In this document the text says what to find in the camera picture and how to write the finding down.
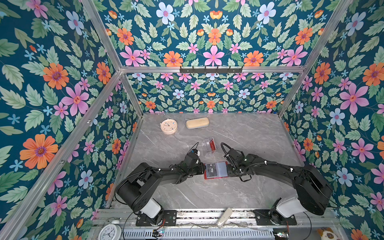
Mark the black credit card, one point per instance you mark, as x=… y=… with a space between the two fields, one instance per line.
x=211 y=171

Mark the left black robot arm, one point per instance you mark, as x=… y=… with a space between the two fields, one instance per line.
x=137 y=189

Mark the pink round clock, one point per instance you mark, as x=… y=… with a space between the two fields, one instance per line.
x=169 y=126

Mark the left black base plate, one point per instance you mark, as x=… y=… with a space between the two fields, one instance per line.
x=163 y=218

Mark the plush toy animal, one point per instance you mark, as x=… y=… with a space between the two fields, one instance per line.
x=327 y=234

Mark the red card holder wallet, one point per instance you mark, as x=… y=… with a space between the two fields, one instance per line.
x=221 y=170

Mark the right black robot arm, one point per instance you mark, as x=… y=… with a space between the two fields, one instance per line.
x=313 y=192

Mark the white perforated cable duct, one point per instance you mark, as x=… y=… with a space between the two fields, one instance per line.
x=197 y=234

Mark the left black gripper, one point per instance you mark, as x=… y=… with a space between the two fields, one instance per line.
x=201 y=168

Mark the white alarm clock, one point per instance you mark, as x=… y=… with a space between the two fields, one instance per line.
x=110 y=232

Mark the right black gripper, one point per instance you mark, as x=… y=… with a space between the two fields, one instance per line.
x=229 y=173

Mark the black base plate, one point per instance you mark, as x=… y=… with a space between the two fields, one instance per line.
x=163 y=218
x=265 y=217

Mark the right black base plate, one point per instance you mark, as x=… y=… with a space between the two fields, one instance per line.
x=265 y=217

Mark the white remote control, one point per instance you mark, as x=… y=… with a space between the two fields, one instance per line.
x=224 y=217

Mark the black hook rail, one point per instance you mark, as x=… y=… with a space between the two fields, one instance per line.
x=208 y=70

